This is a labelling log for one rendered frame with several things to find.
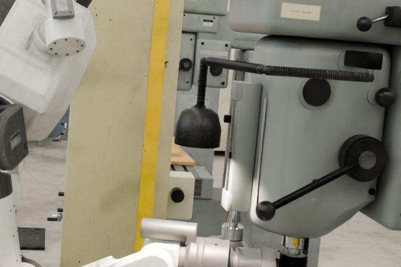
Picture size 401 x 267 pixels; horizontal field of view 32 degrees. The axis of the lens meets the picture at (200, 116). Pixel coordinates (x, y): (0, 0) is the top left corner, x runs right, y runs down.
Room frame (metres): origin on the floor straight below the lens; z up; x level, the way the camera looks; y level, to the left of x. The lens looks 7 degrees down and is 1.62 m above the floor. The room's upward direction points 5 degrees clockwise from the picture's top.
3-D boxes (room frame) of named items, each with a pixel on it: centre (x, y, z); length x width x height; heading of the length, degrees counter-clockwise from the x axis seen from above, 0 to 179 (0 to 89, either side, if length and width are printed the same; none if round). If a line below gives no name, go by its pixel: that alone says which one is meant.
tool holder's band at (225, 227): (1.47, -0.09, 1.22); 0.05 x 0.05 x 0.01
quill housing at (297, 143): (1.17, -0.18, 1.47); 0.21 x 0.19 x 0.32; 12
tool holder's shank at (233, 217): (1.47, -0.09, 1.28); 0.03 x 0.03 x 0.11
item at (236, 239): (1.47, -0.09, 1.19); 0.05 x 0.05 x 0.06
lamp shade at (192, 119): (1.10, 0.00, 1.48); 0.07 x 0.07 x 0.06
